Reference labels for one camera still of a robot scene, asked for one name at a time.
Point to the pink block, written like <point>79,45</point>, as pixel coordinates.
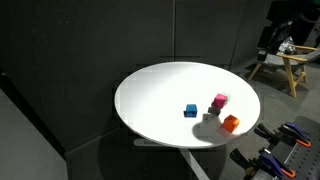
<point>219,100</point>

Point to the blue block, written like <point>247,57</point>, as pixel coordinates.
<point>190,110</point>

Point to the grey block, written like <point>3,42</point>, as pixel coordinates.
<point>213,111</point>

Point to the orange block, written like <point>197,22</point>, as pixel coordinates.
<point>230,123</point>

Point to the black spring clamp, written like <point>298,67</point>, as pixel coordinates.
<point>266,132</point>

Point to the wooden chair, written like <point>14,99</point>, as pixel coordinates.
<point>289,63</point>

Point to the crumpled silver foil bag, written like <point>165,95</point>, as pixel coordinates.
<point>287,45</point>

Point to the purple clamp with orange tips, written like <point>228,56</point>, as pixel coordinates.
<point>296,134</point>
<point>275,164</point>

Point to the dark clothes pile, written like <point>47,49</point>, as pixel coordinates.
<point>280,23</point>

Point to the blue orange clamps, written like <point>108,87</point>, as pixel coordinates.
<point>305,160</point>

